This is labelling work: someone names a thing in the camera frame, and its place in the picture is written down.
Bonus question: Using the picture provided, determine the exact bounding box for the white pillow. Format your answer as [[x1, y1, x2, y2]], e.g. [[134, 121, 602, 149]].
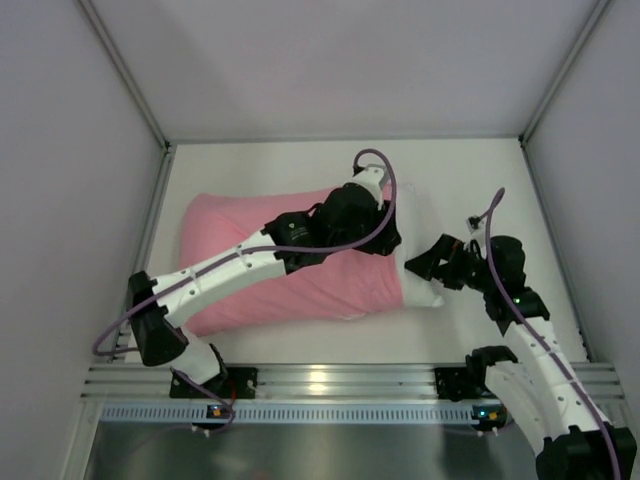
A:
[[394, 183, 444, 308]]

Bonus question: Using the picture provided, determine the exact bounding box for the pink floral pillowcase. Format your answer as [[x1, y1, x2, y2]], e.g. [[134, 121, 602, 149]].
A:
[[178, 185, 405, 339]]

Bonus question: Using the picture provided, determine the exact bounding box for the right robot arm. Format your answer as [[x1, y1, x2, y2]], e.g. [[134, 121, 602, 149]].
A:
[[405, 235, 637, 479]]

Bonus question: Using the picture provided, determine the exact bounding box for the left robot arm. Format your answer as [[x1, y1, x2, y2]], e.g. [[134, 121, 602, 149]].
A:
[[127, 165, 399, 391]]

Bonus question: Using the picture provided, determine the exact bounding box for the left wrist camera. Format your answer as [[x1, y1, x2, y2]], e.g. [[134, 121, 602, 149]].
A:
[[352, 164, 390, 190]]

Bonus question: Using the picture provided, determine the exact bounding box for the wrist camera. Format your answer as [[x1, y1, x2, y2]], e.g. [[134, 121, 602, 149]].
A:
[[352, 164, 390, 190], [466, 216, 486, 233]]

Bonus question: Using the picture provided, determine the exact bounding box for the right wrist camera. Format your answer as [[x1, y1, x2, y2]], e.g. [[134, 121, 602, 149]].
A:
[[466, 216, 486, 233]]

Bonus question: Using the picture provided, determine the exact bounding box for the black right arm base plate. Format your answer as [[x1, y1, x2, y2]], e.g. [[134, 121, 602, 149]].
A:
[[434, 367, 494, 402]]

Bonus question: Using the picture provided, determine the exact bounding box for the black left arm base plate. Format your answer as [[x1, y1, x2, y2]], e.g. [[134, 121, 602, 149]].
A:
[[169, 366, 259, 400]]

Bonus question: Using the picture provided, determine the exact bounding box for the white slotted cable duct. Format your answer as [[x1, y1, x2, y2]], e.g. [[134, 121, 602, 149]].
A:
[[100, 402, 507, 425]]

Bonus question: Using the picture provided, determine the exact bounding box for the aluminium front rail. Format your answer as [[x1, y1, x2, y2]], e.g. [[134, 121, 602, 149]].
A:
[[79, 362, 626, 401]]

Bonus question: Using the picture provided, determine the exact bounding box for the right aluminium frame post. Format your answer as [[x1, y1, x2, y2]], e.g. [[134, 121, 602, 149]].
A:
[[518, 0, 615, 149]]

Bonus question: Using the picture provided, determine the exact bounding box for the aluminium frame post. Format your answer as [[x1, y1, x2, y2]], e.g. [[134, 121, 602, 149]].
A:
[[518, 0, 615, 149], [75, 0, 171, 151]]

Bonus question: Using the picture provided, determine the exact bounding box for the left aluminium frame post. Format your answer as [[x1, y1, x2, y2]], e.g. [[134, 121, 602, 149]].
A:
[[75, 0, 171, 151]]

